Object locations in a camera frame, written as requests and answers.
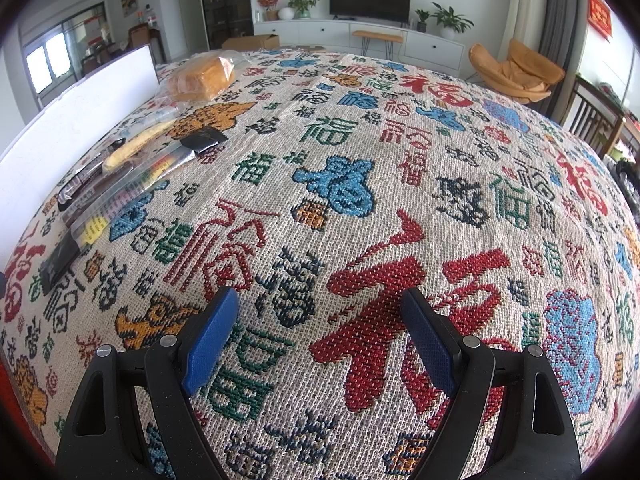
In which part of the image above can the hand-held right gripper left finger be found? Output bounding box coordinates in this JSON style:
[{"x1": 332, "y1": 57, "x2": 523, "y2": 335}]
[{"x1": 55, "y1": 286, "x2": 240, "y2": 480}]

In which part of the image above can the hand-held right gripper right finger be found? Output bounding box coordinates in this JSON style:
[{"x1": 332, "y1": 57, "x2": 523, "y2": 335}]
[{"x1": 400, "y1": 287, "x2": 583, "y2": 480}]

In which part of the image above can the black snack packet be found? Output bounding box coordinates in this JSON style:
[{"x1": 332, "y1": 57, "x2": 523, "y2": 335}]
[{"x1": 39, "y1": 210, "x2": 113, "y2": 296}]

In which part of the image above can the long clear black-ended packet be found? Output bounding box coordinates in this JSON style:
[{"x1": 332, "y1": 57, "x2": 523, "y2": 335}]
[{"x1": 107, "y1": 127, "x2": 227, "y2": 206}]

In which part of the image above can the dark maroon snack packet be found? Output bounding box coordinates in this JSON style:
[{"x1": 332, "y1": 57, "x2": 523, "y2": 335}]
[{"x1": 57, "y1": 145, "x2": 136, "y2": 211}]

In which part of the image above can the yellow snack packet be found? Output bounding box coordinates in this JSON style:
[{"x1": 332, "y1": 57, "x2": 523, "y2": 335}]
[{"x1": 102, "y1": 117, "x2": 176, "y2": 171}]

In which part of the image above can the white cardboard box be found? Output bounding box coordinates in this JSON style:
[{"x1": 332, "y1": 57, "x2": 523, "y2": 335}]
[{"x1": 0, "y1": 44, "x2": 160, "y2": 261}]

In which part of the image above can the bread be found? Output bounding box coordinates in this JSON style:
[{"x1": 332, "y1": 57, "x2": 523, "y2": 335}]
[{"x1": 165, "y1": 54, "x2": 238, "y2": 103}]

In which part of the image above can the printed woven blanket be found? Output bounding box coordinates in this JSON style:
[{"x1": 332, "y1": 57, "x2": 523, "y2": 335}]
[{"x1": 0, "y1": 47, "x2": 640, "y2": 480}]

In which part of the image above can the orange lounge chair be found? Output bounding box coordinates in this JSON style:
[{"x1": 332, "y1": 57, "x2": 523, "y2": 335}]
[{"x1": 469, "y1": 38, "x2": 566, "y2": 105}]

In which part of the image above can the dark wooden chair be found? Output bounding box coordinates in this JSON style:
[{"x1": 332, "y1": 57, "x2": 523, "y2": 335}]
[{"x1": 562, "y1": 74, "x2": 626, "y2": 158}]

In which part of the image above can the brown cardboard box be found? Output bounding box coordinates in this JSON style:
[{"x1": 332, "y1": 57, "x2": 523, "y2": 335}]
[{"x1": 221, "y1": 33, "x2": 281, "y2": 52}]

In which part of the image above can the wooden stool with metal legs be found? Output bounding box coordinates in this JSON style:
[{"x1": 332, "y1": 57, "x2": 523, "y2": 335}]
[{"x1": 351, "y1": 30, "x2": 405, "y2": 56}]

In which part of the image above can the large potted plant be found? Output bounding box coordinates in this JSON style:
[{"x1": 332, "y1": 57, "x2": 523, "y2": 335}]
[{"x1": 431, "y1": 2, "x2": 475, "y2": 40}]

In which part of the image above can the white television cabinet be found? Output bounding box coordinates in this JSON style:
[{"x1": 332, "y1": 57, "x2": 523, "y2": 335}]
[{"x1": 252, "y1": 19, "x2": 478, "y2": 73}]

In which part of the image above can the sliding glass door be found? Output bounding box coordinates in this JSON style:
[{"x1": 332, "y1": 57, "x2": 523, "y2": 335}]
[{"x1": 20, "y1": 2, "x2": 108, "y2": 93}]

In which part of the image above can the grey curtain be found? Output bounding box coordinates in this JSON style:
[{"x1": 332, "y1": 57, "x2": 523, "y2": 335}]
[{"x1": 537, "y1": 0, "x2": 591, "y2": 121}]

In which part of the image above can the dark glass display cabinet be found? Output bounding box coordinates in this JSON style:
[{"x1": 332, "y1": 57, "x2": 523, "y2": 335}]
[{"x1": 197, "y1": 0, "x2": 253, "y2": 51}]

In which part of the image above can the leafy plant in pot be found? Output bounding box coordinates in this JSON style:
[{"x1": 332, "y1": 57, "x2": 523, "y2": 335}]
[{"x1": 287, "y1": 0, "x2": 320, "y2": 20}]

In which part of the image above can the covered standing air conditioner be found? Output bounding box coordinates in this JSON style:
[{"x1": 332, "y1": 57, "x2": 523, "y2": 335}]
[{"x1": 510, "y1": 0, "x2": 551, "y2": 46}]

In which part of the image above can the red wall hanging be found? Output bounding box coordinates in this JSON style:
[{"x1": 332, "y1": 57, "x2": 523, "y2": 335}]
[{"x1": 586, "y1": 0, "x2": 615, "y2": 41}]

